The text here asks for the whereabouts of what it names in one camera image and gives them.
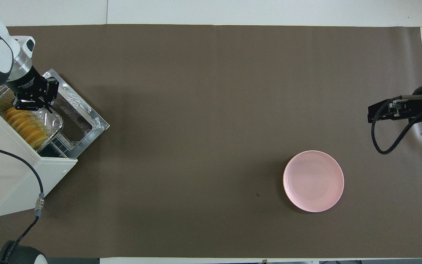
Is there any silver glass oven door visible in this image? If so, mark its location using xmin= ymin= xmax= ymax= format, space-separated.
xmin=41 ymin=69 xmax=110 ymax=159

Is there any cream toaster oven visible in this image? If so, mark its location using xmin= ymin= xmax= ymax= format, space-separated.
xmin=0 ymin=88 xmax=78 ymax=219

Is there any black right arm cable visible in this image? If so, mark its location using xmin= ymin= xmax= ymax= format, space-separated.
xmin=371 ymin=95 xmax=422 ymax=154

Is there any brown table mat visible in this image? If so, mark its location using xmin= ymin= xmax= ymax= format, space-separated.
xmin=0 ymin=24 xmax=422 ymax=258

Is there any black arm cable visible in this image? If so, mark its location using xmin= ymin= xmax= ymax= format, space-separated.
xmin=0 ymin=144 xmax=46 ymax=257
xmin=371 ymin=95 xmax=422 ymax=154

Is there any pink round plate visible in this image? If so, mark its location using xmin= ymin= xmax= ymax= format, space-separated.
xmin=283 ymin=150 xmax=345 ymax=213

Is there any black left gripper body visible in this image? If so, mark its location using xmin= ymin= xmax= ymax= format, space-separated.
xmin=6 ymin=66 xmax=60 ymax=102

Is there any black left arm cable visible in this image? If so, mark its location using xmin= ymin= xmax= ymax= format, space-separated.
xmin=0 ymin=144 xmax=46 ymax=257

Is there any aluminium foil tray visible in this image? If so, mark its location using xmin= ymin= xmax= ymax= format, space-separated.
xmin=0 ymin=85 xmax=64 ymax=151

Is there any metal oven rack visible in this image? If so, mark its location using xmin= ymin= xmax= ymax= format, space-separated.
xmin=39 ymin=132 xmax=83 ymax=158

